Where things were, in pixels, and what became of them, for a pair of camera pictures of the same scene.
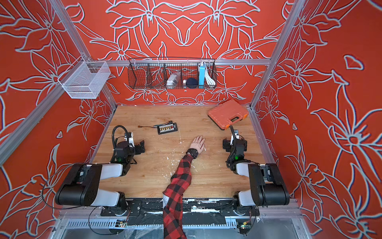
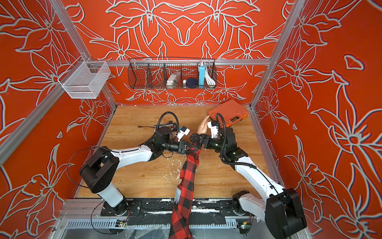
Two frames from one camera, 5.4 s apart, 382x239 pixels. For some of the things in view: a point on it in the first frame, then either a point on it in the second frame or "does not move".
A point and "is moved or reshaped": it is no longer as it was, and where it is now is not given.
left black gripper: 137,151 → 182,146
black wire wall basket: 172,73 does not move
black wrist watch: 193,152 is moved or reshaped
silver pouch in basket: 173,80 does not move
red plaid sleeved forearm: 173,223 → 180,226
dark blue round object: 192,83 does not move
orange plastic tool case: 224,114 does not move
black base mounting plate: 196,212 does not move
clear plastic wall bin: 84,79 does not move
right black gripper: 227,144 → 210,140
